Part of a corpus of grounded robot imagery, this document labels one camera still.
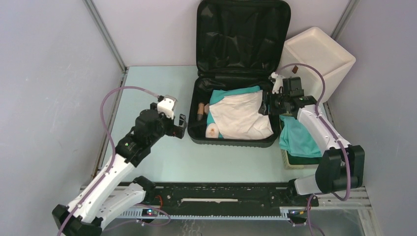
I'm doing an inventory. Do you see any white stacked drawer unit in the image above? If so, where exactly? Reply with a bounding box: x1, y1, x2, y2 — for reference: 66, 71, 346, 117
278, 27, 356, 104

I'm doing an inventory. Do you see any brown cosmetic tube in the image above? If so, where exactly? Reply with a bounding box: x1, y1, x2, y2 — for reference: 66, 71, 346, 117
196, 103, 205, 121

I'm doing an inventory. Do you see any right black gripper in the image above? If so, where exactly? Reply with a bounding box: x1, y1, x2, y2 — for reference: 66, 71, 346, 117
257, 90, 289, 116

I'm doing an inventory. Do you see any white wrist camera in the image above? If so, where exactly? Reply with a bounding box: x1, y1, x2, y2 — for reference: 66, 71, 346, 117
157, 95, 178, 120
269, 72, 285, 94

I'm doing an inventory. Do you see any white bottle orange logo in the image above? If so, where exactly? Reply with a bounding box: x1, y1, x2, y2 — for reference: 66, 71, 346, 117
205, 123, 219, 139

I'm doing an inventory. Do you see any pale yellow perforated basket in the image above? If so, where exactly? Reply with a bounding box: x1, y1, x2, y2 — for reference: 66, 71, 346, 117
279, 116, 322, 169

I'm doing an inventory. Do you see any light teal bottom garment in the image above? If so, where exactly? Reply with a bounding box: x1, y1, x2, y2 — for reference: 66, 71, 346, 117
208, 86, 260, 124

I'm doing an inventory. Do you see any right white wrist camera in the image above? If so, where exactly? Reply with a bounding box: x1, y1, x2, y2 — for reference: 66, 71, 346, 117
269, 72, 285, 94

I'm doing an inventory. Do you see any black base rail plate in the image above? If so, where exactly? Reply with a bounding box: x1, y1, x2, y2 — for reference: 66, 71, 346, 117
144, 182, 319, 218

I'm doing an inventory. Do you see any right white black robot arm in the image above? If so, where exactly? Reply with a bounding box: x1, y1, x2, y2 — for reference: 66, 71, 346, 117
268, 76, 365, 206

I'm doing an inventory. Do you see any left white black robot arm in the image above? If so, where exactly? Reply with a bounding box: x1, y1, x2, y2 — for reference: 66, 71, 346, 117
52, 101, 187, 236

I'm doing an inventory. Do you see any peach cosmetic tube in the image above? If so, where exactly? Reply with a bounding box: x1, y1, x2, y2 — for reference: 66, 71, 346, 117
204, 104, 210, 115

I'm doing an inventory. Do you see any black ribbed hard-shell suitcase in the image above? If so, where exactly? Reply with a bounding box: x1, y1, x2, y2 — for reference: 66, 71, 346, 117
187, 0, 291, 148

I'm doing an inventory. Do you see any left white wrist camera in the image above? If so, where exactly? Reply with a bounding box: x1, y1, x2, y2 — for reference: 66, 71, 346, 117
157, 95, 178, 120

